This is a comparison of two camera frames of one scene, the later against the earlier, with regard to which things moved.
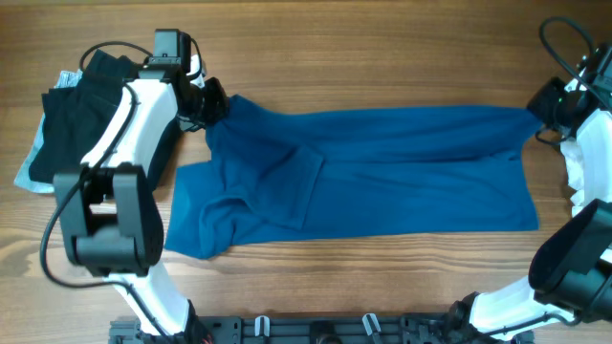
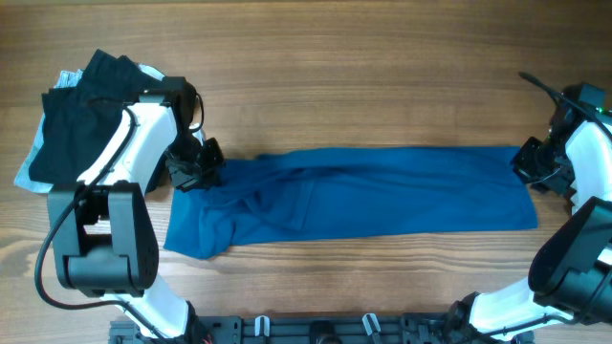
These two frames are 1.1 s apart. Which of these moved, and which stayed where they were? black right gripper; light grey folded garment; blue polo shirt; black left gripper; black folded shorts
Moved: blue polo shirt; black left gripper; black right gripper
Stayed: light grey folded garment; black folded shorts
